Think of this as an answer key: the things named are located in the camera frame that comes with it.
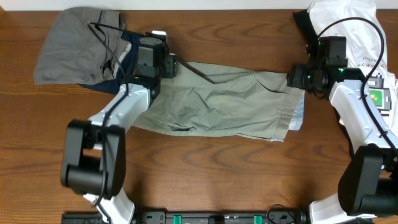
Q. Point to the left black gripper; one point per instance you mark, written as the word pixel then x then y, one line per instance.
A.
pixel 171 66

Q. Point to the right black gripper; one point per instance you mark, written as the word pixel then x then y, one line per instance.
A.
pixel 293 77

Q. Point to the khaki green shorts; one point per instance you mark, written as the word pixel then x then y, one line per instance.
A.
pixel 213 100

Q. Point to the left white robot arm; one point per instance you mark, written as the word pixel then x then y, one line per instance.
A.
pixel 94 156

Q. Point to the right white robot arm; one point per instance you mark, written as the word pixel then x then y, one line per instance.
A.
pixel 368 186

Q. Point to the folded navy garment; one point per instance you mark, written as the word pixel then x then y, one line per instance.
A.
pixel 127 58

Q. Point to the black garment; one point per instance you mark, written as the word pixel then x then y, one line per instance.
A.
pixel 303 22

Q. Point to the white printed t-shirt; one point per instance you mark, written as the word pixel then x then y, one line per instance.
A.
pixel 363 48

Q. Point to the folded grey garment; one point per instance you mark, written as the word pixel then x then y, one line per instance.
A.
pixel 81 46

